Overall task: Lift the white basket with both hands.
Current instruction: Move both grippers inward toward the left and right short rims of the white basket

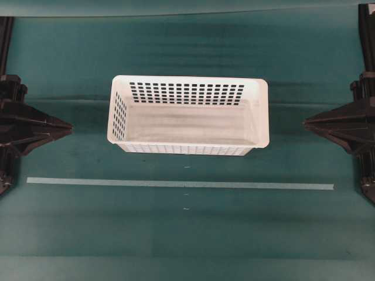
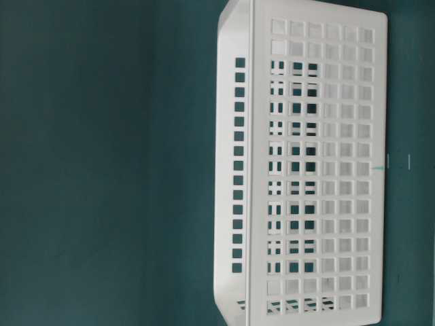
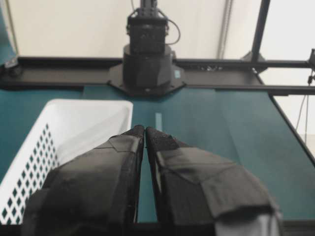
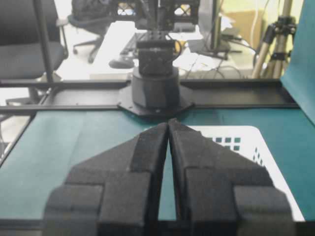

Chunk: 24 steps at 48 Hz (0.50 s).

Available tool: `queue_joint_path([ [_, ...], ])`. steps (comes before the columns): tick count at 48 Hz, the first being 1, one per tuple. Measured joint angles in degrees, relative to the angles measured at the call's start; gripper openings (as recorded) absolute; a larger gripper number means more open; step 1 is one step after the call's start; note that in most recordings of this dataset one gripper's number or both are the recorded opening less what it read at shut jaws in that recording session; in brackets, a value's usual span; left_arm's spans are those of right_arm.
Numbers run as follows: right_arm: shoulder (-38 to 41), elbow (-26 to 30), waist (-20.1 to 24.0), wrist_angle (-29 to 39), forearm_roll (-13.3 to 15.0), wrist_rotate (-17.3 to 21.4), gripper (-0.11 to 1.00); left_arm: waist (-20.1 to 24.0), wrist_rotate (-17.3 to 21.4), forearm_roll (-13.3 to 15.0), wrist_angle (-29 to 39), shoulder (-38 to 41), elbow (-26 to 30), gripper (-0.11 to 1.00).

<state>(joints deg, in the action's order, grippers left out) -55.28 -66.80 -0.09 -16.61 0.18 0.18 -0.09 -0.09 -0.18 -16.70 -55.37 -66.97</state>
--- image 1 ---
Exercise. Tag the black left frame rail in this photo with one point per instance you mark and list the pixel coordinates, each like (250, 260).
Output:
(5, 38)

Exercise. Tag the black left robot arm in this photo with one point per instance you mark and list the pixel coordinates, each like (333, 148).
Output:
(13, 89)

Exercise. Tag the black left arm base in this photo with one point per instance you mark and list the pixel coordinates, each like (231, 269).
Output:
(8, 162)

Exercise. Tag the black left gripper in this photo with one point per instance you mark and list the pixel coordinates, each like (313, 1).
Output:
(23, 128)

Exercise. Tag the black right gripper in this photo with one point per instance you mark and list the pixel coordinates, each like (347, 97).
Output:
(352, 126)

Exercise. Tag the black frame rail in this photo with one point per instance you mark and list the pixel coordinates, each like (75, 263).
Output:
(366, 32)
(5, 38)

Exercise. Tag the black right frame rail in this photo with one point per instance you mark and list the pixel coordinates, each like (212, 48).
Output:
(366, 32)

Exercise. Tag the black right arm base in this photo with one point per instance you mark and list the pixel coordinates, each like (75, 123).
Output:
(366, 175)

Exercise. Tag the pale tape strip on table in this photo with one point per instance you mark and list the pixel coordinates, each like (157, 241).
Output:
(181, 184)

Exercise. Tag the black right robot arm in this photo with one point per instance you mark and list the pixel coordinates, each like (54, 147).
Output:
(362, 89)

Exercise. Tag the white perforated plastic basket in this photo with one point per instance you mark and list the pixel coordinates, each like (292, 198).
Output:
(188, 115)

